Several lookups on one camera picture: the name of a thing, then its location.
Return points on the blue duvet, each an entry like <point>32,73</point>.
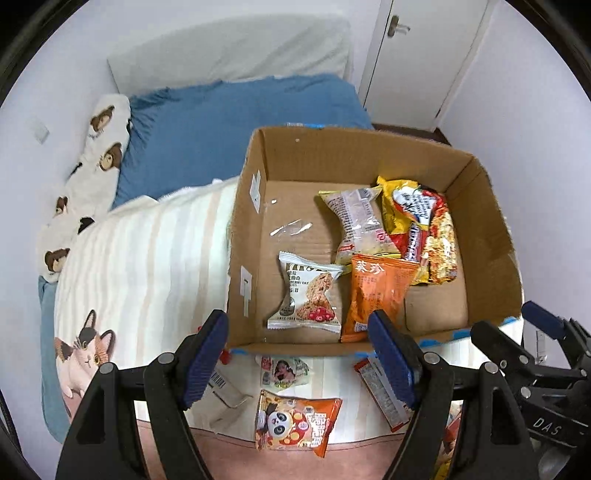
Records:
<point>207,134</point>

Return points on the cardboard box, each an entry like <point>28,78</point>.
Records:
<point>295,194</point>

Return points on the small white portrait packet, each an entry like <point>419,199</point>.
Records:
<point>281,374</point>

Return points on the clear pastry packet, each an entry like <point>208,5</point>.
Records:
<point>360,217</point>

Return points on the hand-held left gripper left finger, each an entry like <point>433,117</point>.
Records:
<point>205,364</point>

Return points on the red white snack packet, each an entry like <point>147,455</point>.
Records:
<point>376,392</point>

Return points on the light blue bed sheet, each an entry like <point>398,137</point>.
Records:
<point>48,360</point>

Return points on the bear print pillow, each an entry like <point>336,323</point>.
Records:
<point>97,170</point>

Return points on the small red packet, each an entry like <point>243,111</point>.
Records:
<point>225,356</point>

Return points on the red instant noodle packet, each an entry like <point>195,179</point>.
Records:
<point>438,240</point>

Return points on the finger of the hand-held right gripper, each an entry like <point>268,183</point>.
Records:
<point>545,319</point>
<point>496,341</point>

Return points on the white wall switch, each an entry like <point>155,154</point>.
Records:
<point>39,129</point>

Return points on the white wall socket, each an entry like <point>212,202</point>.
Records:
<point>541,346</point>

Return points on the orange panda snack packet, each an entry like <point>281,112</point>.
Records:
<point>295,424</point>

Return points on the orange yellow snack packet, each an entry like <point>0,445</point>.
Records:
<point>451,443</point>

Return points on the striped cat blanket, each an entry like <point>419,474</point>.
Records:
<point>138,258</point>

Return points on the white oat cookie packet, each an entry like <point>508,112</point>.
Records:
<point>304,295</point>

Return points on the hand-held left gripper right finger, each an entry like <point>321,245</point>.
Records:
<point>390,360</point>

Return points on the white pillow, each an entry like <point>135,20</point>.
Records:
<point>231,50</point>

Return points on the white door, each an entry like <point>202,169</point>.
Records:
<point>425,64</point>

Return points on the white barcode packet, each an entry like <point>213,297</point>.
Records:
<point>226,397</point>

